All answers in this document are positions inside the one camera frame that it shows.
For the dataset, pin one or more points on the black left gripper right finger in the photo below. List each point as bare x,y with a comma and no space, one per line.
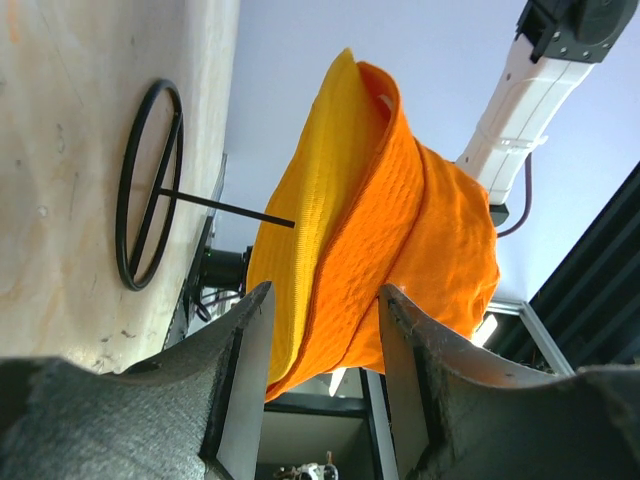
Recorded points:
461,412

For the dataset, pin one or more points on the orange bucket hat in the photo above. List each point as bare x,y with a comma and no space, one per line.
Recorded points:
424,227

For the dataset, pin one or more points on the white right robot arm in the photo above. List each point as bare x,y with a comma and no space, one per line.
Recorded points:
556,46

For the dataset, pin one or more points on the aluminium frame rail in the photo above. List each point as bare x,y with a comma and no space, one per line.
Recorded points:
538,332

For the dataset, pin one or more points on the yellow bucket hat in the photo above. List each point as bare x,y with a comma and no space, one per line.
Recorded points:
318,183

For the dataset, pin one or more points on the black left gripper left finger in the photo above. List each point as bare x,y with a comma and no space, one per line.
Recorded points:
192,411

